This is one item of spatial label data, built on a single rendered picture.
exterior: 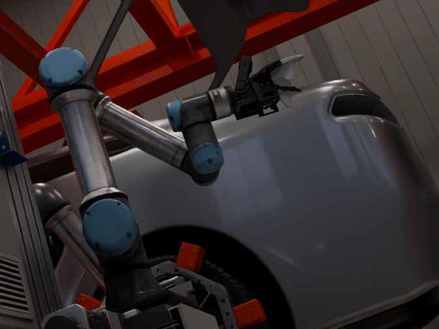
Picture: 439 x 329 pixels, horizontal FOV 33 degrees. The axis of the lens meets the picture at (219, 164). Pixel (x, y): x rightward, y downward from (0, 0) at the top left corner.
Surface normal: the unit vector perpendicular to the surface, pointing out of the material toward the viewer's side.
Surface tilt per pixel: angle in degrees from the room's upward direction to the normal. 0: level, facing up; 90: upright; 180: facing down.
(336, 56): 90
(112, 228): 98
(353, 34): 90
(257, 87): 82
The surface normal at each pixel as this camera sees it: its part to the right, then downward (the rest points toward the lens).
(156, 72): -0.25, -0.28
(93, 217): 0.03, -0.25
